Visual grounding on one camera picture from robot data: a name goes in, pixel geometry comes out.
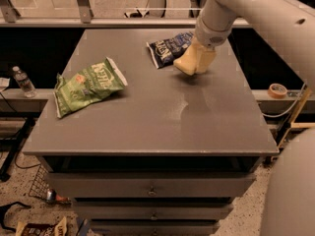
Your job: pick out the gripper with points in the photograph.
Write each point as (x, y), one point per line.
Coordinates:
(208, 36)

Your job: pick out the yellow sponge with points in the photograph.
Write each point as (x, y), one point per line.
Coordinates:
(187, 63)

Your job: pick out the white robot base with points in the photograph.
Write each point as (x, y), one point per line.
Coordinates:
(289, 208)

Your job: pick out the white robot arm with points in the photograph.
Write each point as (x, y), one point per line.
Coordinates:
(287, 27)

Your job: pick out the blue chip bag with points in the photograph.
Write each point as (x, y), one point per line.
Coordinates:
(165, 51)

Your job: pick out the green chip bag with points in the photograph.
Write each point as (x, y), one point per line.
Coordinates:
(88, 86)

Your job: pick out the brown snack bag on floor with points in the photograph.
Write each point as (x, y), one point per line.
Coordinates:
(33, 229)

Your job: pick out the tape roll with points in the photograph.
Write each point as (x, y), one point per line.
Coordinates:
(277, 91)

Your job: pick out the clear water bottle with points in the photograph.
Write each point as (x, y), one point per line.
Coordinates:
(24, 82)

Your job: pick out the metal railing frame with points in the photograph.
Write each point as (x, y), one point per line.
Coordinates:
(100, 13)

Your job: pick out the wire basket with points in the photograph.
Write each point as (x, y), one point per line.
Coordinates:
(39, 188)

